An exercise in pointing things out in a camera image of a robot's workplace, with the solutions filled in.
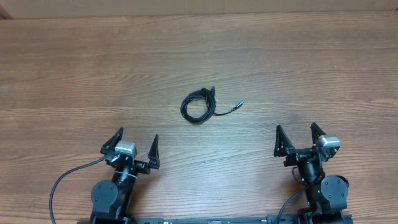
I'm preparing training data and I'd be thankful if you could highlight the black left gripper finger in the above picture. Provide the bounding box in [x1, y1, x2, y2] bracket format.
[100, 127, 124, 155]
[147, 134, 160, 169]

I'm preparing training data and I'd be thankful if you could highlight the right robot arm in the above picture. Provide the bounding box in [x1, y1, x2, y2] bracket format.
[267, 122, 353, 224]

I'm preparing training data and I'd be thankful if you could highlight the black USB cable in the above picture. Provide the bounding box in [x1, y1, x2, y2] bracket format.
[180, 86, 244, 124]

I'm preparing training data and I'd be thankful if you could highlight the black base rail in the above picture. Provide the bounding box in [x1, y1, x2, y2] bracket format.
[77, 213, 354, 224]

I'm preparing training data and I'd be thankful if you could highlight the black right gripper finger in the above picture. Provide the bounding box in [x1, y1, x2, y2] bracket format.
[310, 122, 326, 144]
[274, 124, 295, 157]

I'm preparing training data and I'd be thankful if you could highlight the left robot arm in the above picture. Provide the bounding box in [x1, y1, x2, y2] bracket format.
[89, 128, 160, 223]

